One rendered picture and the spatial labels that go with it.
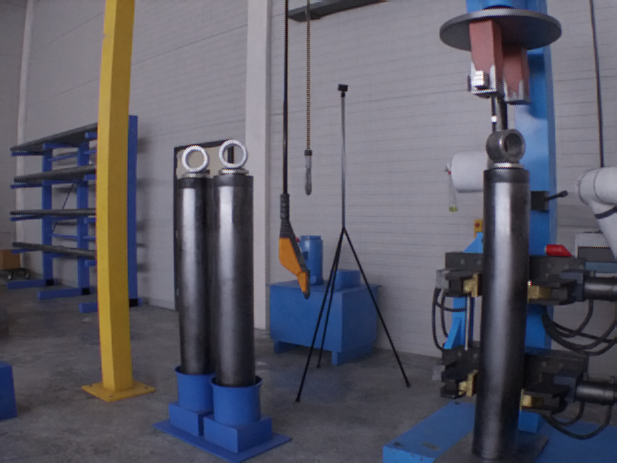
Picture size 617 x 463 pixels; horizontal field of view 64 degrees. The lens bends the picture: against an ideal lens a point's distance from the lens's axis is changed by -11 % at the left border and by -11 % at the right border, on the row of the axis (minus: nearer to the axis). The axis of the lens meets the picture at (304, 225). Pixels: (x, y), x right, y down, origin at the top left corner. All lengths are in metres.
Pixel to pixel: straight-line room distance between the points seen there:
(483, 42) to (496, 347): 1.31
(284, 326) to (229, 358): 2.10
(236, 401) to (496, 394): 1.32
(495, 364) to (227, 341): 1.34
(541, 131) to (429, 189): 2.17
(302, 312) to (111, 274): 1.78
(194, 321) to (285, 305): 1.93
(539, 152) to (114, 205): 2.69
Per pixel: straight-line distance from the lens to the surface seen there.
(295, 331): 4.90
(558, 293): 2.39
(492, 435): 2.62
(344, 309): 4.58
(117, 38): 4.03
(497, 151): 2.48
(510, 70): 2.75
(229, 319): 2.87
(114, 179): 3.85
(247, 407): 2.98
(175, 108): 7.40
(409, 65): 5.15
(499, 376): 2.53
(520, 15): 2.40
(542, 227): 2.87
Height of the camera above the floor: 1.28
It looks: 1 degrees down
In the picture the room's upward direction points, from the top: straight up
